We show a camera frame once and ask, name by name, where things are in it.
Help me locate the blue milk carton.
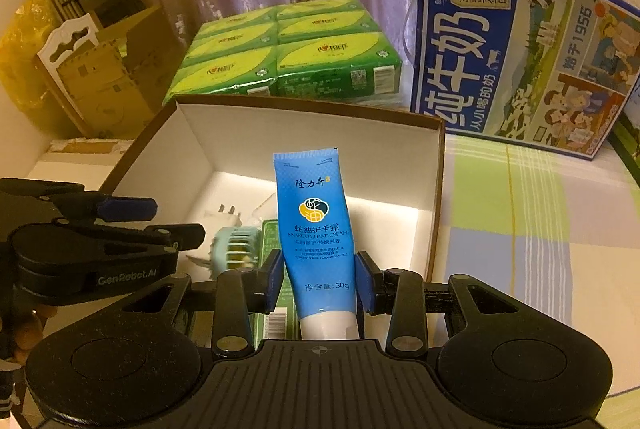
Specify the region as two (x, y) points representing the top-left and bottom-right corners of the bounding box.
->
(410, 0), (640, 160)

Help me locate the small handheld fan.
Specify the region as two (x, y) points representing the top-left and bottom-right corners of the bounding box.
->
(187, 226), (262, 280)

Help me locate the white plug adapter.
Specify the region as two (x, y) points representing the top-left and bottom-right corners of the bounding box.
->
(202, 204), (243, 230)

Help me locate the green tissue pack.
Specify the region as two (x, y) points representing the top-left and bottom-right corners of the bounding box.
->
(162, 0), (403, 107)

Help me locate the yellow plastic bag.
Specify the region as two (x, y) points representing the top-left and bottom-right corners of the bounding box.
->
(0, 0), (61, 130)

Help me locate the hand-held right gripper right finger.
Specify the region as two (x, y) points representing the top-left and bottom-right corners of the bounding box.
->
(354, 250), (521, 357)

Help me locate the person's left hand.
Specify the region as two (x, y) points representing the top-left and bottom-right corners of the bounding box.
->
(14, 306), (53, 362)

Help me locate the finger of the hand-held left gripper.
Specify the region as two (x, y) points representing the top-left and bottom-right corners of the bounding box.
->
(0, 179), (157, 220)
(12, 220), (206, 261)

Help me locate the brown cardboard box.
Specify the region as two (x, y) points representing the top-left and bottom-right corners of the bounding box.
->
(97, 95), (446, 340)

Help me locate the white card carton handle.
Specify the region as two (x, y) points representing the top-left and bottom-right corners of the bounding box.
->
(34, 13), (98, 120)

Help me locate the green and white medicine box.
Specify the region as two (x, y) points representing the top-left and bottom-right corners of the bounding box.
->
(252, 219), (306, 341)

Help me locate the open cardboard carton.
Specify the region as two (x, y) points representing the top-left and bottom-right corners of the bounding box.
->
(60, 6), (186, 140)

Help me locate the checked tablecloth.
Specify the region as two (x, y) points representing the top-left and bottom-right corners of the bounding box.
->
(430, 119), (640, 395)

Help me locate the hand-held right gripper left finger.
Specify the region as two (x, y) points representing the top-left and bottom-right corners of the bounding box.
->
(120, 249), (285, 357)

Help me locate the blue hand cream tube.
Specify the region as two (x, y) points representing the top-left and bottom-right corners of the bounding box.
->
(272, 148), (363, 341)

